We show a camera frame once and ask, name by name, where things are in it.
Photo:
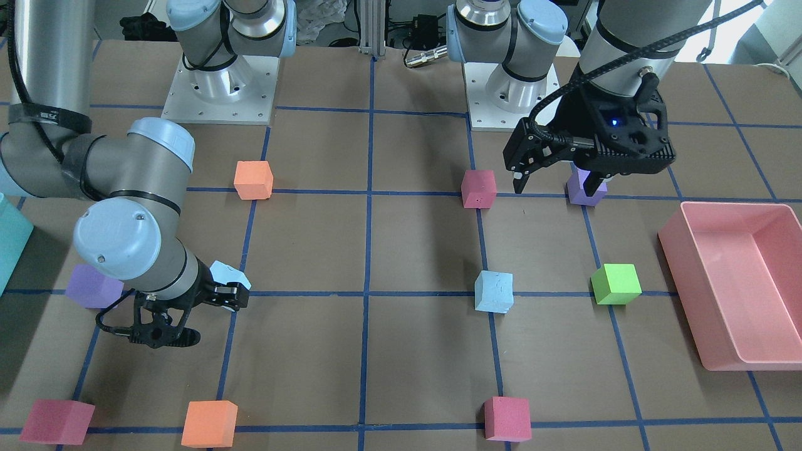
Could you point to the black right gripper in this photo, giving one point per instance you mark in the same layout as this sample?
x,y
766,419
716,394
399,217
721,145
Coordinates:
x,y
202,289

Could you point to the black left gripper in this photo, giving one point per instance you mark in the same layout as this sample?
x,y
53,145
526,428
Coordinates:
x,y
579,114

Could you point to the light blue foam block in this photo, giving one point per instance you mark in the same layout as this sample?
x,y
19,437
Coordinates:
x,y
493,292
224,274

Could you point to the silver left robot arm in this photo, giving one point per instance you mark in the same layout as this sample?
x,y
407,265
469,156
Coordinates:
x,y
631,46

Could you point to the purple foam block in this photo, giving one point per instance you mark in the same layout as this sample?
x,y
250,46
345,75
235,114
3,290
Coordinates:
x,y
91,289
576,192

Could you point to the magenta foam block center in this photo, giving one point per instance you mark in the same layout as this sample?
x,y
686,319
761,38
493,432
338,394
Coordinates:
x,y
478,189

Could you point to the magenta foam block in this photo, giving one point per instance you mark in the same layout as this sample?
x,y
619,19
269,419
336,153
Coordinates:
x,y
57,422
478,189
507,419

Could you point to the orange foam block far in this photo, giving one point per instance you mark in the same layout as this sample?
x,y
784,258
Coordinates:
x,y
253,180

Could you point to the orange foam block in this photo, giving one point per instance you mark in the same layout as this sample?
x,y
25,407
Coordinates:
x,y
210,424
253,180

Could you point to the green foam block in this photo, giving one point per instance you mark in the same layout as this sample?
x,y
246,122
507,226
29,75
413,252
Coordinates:
x,y
615,284

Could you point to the pink plastic tray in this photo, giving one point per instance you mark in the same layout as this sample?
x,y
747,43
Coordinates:
x,y
737,270

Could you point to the teal plastic tray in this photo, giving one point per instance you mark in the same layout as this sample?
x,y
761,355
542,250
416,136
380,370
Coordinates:
x,y
15,232

